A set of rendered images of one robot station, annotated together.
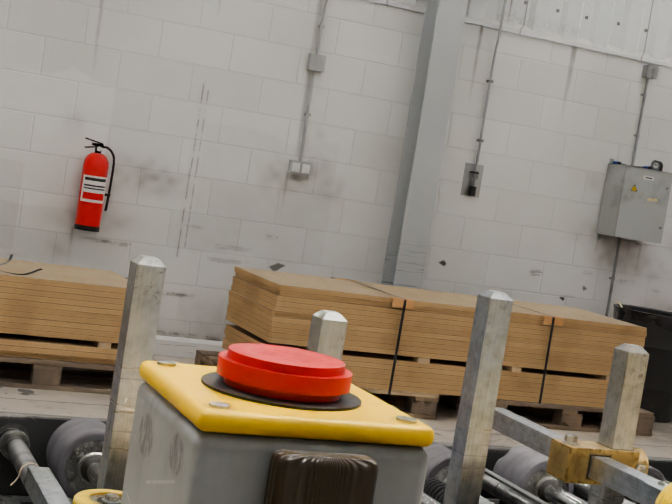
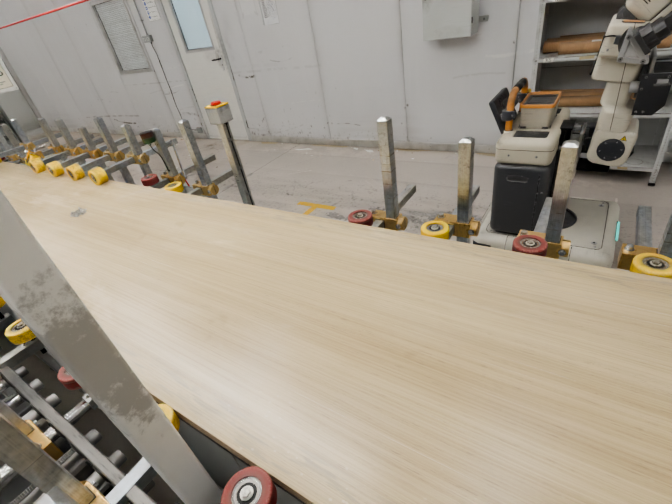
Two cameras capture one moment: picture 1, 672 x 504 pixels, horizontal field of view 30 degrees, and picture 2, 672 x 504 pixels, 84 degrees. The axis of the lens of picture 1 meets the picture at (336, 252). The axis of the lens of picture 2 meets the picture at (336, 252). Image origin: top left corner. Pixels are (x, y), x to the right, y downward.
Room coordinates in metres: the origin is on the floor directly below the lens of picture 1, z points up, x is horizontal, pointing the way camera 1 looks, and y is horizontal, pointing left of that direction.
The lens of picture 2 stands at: (0.82, 1.60, 1.50)
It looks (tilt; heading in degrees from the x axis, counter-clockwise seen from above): 34 degrees down; 242
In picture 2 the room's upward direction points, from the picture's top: 11 degrees counter-clockwise
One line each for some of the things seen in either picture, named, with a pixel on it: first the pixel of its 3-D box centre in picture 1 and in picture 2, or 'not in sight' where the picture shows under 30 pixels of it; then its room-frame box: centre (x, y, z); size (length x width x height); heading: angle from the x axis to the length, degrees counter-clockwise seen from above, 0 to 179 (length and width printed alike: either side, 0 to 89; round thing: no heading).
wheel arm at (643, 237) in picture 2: not in sight; (643, 249); (-0.24, 1.32, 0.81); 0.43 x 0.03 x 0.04; 23
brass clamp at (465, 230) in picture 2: not in sight; (456, 225); (-0.01, 0.90, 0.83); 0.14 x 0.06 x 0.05; 113
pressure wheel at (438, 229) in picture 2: not in sight; (435, 242); (0.13, 0.94, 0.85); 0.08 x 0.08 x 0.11
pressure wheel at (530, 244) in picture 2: not in sight; (527, 259); (0.03, 1.17, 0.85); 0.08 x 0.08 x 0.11
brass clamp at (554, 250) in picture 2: not in sight; (542, 244); (-0.11, 1.13, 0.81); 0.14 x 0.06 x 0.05; 113
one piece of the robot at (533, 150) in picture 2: not in sight; (536, 164); (-1.04, 0.55, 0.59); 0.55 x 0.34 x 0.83; 22
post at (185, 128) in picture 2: not in sight; (201, 170); (0.47, -0.23, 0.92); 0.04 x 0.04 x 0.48; 23
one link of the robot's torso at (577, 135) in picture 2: not in sight; (599, 145); (-1.19, 0.77, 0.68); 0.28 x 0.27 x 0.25; 22
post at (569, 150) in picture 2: not in sight; (555, 225); (-0.12, 1.15, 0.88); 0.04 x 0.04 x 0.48; 23
